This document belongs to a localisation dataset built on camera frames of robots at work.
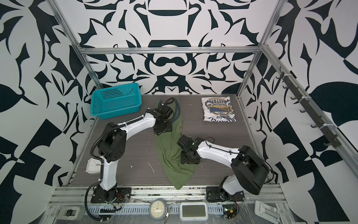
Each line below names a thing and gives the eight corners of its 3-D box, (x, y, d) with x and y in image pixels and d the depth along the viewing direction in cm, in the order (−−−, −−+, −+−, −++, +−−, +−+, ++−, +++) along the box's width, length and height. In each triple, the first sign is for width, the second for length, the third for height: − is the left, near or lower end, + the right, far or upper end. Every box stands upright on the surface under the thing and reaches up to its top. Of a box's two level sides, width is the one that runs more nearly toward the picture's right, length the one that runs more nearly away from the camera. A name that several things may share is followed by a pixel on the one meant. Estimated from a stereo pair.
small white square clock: (87, 175, 83) (83, 172, 79) (92, 160, 88) (89, 157, 84) (101, 175, 83) (97, 172, 79) (106, 160, 88) (102, 157, 84)
